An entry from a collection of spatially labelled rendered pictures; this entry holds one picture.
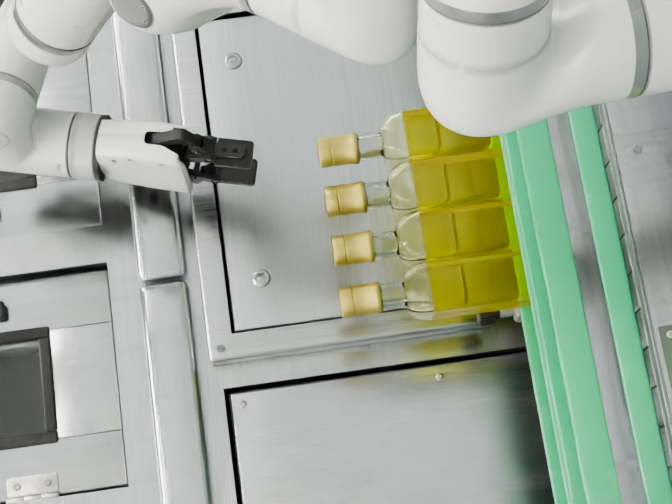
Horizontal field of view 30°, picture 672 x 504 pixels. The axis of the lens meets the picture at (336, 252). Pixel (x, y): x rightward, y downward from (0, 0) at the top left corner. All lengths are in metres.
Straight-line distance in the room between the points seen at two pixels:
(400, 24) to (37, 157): 0.58
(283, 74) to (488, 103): 0.69
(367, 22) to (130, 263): 0.68
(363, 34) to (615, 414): 0.47
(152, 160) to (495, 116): 0.54
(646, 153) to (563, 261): 0.14
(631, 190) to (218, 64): 0.58
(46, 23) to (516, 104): 0.49
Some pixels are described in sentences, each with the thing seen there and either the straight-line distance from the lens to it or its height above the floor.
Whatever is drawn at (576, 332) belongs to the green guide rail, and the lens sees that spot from 1.23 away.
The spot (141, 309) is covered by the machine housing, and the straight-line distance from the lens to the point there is 1.51.
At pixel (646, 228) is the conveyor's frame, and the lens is 1.25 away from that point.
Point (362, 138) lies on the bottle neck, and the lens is 1.39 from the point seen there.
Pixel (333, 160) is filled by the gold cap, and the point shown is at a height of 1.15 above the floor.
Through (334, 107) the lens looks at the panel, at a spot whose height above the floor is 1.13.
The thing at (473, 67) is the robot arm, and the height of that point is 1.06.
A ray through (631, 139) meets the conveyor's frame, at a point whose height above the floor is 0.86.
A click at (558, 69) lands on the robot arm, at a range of 0.93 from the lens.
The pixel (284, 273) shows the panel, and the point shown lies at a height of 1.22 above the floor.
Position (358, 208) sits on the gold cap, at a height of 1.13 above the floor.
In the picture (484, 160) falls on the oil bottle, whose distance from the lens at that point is 1.38.
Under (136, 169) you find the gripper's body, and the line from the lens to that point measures 1.39.
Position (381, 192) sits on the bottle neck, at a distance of 1.37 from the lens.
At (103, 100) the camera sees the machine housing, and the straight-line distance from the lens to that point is 1.62.
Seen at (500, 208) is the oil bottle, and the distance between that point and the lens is 1.36.
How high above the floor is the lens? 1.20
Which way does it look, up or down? 2 degrees down
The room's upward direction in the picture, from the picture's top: 98 degrees counter-clockwise
